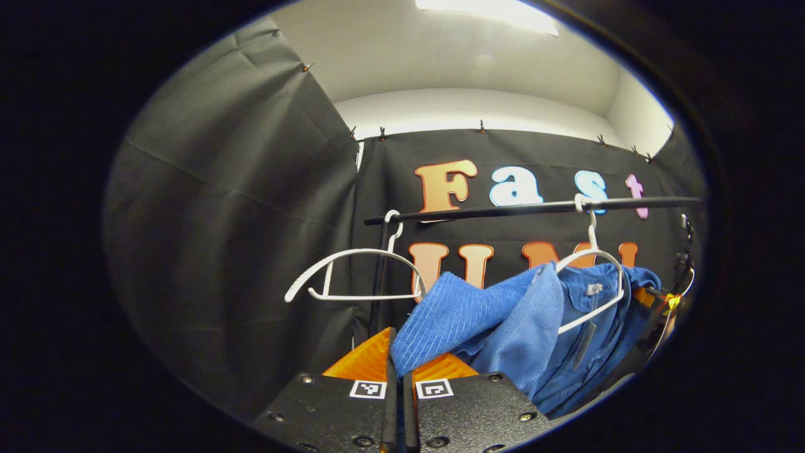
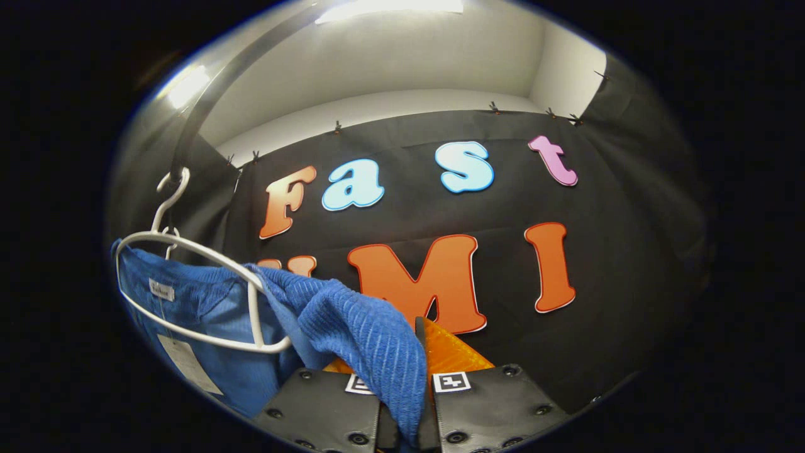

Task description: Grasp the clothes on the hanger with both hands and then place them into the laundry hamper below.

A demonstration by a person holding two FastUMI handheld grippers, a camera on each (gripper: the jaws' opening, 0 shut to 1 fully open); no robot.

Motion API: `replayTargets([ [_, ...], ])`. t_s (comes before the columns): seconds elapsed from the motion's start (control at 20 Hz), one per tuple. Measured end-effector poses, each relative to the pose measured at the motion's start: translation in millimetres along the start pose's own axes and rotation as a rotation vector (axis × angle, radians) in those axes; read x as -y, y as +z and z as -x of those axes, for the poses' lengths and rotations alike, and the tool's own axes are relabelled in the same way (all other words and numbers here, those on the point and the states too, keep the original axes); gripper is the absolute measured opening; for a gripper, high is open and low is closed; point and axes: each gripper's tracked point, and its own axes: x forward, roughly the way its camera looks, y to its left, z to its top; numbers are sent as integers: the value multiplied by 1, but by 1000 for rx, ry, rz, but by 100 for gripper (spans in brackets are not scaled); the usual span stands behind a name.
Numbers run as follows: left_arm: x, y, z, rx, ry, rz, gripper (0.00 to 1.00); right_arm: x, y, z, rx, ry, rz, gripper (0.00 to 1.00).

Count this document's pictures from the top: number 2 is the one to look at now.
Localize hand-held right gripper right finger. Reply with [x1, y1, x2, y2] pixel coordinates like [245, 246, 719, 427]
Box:
[415, 316, 570, 453]

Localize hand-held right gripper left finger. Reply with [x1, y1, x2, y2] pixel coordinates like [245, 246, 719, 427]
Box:
[252, 357, 384, 453]

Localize blue corduroy jacket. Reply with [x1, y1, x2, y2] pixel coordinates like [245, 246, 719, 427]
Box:
[112, 239, 428, 447]

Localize white clothes hanger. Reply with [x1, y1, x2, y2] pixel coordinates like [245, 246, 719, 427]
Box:
[115, 167, 293, 353]

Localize black clothes rack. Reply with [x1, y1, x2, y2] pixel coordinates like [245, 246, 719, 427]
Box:
[169, 0, 334, 183]

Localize black backdrop cloth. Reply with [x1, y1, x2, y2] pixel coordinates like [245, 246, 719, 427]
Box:
[107, 53, 711, 416]

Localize row of small cloth clips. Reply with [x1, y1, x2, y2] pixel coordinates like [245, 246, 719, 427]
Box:
[226, 70, 609, 165]

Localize long ceiling light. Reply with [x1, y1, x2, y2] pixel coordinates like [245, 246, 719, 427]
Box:
[314, 0, 466, 25]

